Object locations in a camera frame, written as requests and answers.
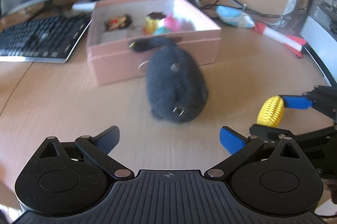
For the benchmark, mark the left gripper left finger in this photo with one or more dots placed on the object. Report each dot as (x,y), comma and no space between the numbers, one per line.
(85,158)

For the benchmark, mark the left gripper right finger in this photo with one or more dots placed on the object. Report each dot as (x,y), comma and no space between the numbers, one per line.
(253,157)

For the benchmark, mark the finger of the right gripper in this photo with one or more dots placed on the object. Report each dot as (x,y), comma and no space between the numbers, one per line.
(270,134)
(296,102)

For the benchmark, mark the yellow corn toy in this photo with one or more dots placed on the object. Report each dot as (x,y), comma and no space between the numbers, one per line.
(271,112)

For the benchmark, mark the red white foam rocket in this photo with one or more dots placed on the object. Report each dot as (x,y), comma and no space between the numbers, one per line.
(294,44)

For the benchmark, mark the black plush toy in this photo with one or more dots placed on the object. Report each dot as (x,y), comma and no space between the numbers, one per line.
(176,88)

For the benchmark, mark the pudding cake toy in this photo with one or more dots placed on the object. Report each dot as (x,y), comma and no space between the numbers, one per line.
(152,21)

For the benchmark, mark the pink pig toy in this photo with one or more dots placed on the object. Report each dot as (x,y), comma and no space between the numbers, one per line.
(167,25)

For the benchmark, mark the black keyboard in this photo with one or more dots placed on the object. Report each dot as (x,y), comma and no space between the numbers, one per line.
(49,40)

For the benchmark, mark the white power strip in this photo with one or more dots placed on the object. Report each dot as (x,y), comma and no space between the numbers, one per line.
(83,7)

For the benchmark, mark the blocky figure keychain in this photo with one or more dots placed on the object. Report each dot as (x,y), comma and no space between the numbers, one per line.
(116,23)

